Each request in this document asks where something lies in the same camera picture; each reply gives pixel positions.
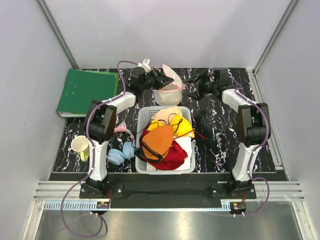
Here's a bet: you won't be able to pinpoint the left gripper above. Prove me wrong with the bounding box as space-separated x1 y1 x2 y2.
140 67 173 92

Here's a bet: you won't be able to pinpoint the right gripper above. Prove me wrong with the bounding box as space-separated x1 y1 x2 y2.
183 71 217 102

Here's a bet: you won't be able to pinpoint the white pink mesh laundry bag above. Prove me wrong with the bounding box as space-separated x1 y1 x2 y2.
154 64 186 106

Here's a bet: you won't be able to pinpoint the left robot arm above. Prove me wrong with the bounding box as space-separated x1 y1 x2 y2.
80 66 174 198

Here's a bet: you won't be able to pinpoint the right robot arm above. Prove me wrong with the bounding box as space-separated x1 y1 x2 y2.
183 68 271 199

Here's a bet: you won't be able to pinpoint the red satin bra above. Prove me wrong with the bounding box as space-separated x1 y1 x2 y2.
149 141 188 171

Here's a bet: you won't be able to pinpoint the pink blue cat-ear headphones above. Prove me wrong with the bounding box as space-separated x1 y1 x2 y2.
106 122 136 166

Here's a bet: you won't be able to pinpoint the yellow-green plastic cup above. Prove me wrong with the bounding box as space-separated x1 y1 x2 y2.
69 135 90 162

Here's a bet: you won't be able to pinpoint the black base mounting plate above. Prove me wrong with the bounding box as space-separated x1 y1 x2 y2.
80 173 257 211

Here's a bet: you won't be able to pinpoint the yellow bra black straps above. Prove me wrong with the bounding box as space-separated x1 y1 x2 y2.
149 114 195 138

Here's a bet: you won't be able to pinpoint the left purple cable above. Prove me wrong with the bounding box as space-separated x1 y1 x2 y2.
60 59 142 237

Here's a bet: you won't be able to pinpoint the orange bra black straps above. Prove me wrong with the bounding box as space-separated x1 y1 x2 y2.
134 120 175 161

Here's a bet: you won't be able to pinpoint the green ring binder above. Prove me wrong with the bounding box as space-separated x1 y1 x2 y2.
56 69 119 118

